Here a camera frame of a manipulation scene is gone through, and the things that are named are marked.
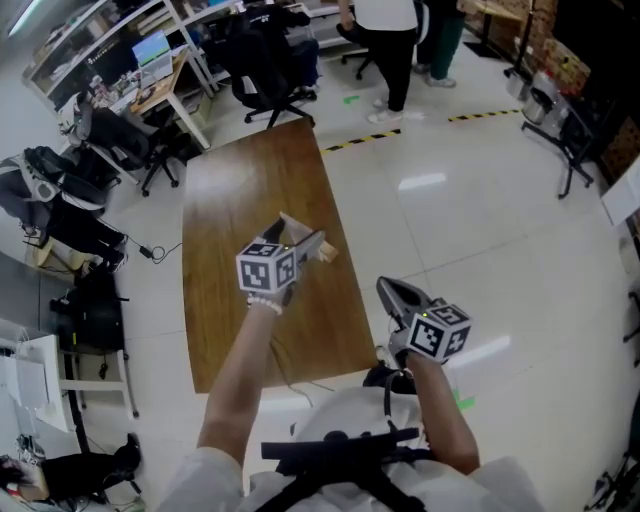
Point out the dark coat rack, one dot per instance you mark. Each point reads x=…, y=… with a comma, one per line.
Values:
x=525, y=37

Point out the person's black trousers leg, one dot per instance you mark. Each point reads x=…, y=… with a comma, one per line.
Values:
x=380, y=375

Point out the green floor tape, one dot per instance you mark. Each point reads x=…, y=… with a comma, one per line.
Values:
x=351, y=100

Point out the person's right forearm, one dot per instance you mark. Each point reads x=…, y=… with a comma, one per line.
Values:
x=440, y=410

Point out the brown wooden table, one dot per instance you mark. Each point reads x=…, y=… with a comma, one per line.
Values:
x=235, y=190

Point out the grey white jacket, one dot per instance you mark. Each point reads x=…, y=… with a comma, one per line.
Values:
x=75, y=120

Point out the silver laptop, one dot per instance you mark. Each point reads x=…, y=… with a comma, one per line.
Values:
x=150, y=50

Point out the person's left forearm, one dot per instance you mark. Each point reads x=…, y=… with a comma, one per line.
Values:
x=235, y=380

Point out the silver metal pot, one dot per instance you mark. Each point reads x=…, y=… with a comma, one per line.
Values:
x=541, y=106
x=517, y=86

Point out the wooden desk with white legs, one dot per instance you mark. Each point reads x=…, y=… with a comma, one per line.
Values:
x=160, y=92

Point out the person's white shirt torso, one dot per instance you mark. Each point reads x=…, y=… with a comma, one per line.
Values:
x=350, y=410

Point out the black television screen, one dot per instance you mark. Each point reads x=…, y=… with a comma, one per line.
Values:
x=600, y=30

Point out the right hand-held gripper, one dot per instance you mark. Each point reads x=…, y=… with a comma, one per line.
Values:
x=435, y=332

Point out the white shelving unit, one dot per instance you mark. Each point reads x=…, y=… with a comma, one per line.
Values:
x=65, y=50

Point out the black bag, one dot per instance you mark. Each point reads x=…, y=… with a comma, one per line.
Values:
x=95, y=315

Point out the black floor stand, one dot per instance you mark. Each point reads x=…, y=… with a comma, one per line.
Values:
x=570, y=145

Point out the black chest harness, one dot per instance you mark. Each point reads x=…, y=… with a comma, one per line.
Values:
x=340, y=447

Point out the black monitor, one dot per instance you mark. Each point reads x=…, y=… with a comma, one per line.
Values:
x=112, y=62

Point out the white board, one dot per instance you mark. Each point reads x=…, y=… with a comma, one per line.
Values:
x=625, y=192

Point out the yellow black floor tape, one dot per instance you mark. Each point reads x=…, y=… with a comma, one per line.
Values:
x=360, y=140
x=485, y=114

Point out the round wooden stool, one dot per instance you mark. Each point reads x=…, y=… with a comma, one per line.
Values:
x=55, y=255

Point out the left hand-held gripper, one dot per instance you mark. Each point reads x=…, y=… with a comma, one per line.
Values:
x=262, y=267

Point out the white paper bag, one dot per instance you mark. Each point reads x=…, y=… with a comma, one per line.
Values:
x=25, y=380

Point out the black office chair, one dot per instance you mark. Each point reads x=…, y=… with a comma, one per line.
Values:
x=120, y=135
x=255, y=65
x=357, y=37

